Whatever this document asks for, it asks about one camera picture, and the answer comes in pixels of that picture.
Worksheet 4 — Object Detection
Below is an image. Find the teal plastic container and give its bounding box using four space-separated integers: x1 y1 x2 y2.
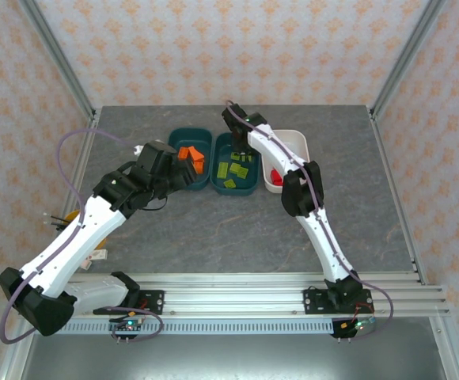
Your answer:
168 126 214 191
210 132 261 197

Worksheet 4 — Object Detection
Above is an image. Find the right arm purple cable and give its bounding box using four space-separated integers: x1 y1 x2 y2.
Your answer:
224 99 396 342

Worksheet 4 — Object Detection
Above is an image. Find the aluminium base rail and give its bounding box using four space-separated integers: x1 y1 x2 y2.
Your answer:
17 272 451 320

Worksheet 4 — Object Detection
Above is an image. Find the aluminium table side rail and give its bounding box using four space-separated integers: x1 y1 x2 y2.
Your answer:
0 114 102 380
369 110 459 380

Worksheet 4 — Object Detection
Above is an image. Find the aluminium frame post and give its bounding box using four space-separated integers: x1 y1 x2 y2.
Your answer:
18 0 97 122
369 0 448 120

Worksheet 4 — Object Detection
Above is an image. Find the white plastic container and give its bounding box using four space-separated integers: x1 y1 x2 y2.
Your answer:
260 129 309 194

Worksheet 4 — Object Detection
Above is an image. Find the grey metal panel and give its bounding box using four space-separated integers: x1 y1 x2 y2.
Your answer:
19 334 450 380

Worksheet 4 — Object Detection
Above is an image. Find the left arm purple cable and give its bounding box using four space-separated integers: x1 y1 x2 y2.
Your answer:
0 128 164 344

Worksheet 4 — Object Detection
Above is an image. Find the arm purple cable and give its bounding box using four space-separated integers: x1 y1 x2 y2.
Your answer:
224 99 396 342
0 128 164 344

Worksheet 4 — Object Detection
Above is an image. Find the controller board with green light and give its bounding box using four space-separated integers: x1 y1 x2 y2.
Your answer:
108 316 146 342
332 315 377 341

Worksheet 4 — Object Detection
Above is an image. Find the grey slotted cable duct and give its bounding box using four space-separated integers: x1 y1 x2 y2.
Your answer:
55 319 336 336

